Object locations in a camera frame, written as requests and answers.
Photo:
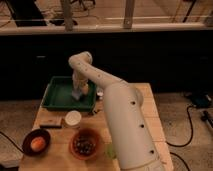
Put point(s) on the brown bowl with beans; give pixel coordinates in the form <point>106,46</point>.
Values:
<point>84,144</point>

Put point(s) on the wooden railing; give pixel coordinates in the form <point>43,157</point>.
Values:
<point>103,16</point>

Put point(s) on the metal spoon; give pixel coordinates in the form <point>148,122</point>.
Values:
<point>94,112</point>

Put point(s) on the yellow sponge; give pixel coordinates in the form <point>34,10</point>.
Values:
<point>85,89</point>

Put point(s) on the green plastic tray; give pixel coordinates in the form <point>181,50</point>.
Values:
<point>58,96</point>

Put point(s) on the white handled utensil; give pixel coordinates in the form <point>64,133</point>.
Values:
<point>100,95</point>

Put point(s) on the orange fruit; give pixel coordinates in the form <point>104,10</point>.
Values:
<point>37,144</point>

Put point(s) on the grey cloth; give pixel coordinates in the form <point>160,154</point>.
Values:
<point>76,94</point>

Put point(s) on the dark brown bowl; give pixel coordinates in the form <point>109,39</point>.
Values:
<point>26,146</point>

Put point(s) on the small wooden block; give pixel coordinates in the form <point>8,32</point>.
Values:
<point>51,123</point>

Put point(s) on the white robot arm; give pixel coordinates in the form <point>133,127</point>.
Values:
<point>132,141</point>

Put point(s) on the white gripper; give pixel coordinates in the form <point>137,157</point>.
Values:
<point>79,81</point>

